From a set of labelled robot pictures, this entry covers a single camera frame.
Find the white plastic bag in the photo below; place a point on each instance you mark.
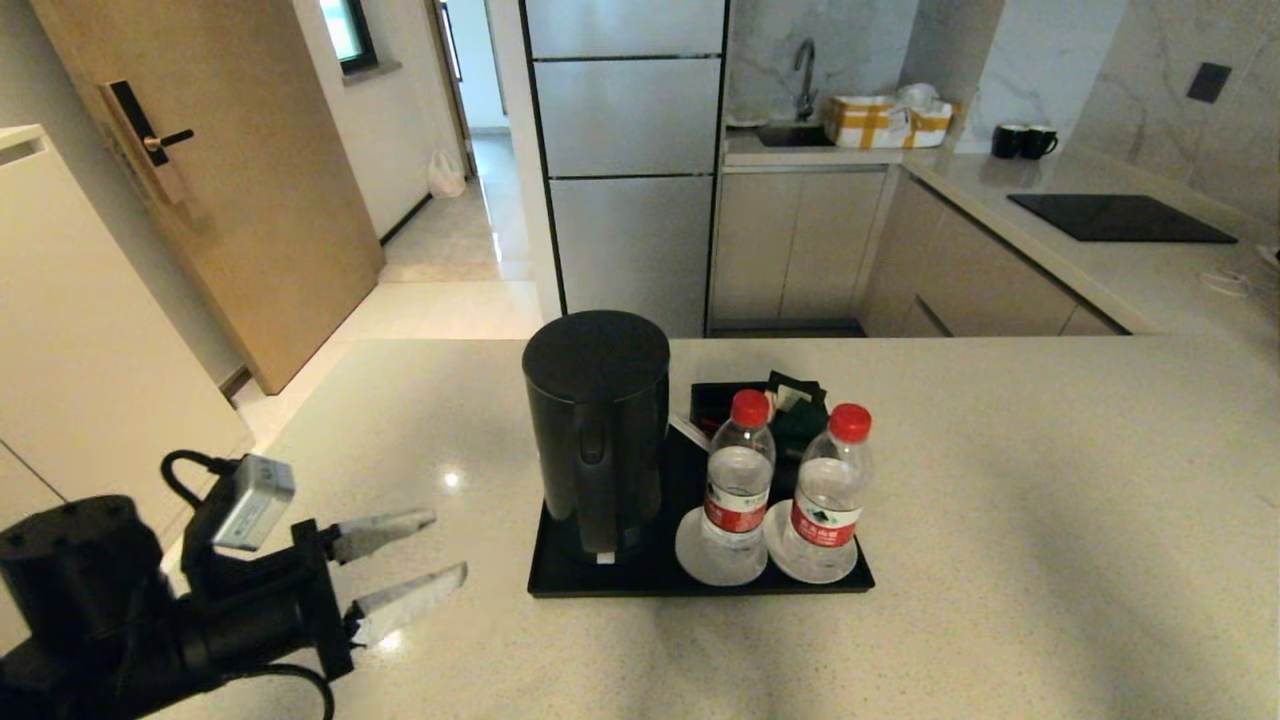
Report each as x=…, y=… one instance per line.
x=447, y=177

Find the white wrapped stir stick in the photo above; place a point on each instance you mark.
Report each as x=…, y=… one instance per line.
x=690, y=432

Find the white crumpled bundle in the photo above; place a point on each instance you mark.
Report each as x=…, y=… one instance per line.
x=917, y=95

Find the clear red-label water bottle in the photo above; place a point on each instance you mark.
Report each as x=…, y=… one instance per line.
x=830, y=500
x=737, y=480

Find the beige kitchen base cabinet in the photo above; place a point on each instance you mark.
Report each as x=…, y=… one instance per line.
x=800, y=250

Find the black electric kettle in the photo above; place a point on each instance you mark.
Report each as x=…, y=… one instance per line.
x=600, y=430

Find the dark green tea bag packets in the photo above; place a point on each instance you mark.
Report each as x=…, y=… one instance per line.
x=797, y=425

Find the steel kitchen sink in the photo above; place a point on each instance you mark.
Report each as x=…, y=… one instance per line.
x=790, y=135

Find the chrome kitchen faucet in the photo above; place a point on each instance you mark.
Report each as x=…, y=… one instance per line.
x=805, y=70

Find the dark wall switch plate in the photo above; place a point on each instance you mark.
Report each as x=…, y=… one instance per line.
x=1209, y=82

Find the black rectangular serving tray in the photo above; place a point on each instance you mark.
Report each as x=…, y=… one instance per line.
x=650, y=580

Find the black ceramic mug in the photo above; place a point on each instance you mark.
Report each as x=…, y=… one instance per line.
x=1004, y=142
x=1038, y=143

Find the white tall cabinet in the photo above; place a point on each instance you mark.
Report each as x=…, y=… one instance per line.
x=80, y=350

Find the small white sachet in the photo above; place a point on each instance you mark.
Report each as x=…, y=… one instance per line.
x=790, y=397

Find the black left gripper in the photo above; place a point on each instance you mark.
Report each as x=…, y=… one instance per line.
x=315, y=600

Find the black induction cooktop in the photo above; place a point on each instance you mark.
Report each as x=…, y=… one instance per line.
x=1120, y=218

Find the black box of sachets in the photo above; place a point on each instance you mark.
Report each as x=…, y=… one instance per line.
x=712, y=400

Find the dark framed window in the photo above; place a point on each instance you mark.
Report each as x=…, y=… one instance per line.
x=352, y=35

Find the light wooden door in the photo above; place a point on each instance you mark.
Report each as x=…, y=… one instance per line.
x=250, y=150

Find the silver grey refrigerator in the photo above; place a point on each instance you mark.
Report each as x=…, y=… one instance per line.
x=630, y=200

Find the white ceramic saucer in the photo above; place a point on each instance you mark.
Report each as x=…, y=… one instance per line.
x=690, y=560
x=775, y=555

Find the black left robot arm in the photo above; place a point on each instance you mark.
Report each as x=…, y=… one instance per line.
x=100, y=620

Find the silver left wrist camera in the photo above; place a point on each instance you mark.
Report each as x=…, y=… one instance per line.
x=250, y=500

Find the taped cardboard box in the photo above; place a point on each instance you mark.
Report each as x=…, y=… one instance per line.
x=870, y=122

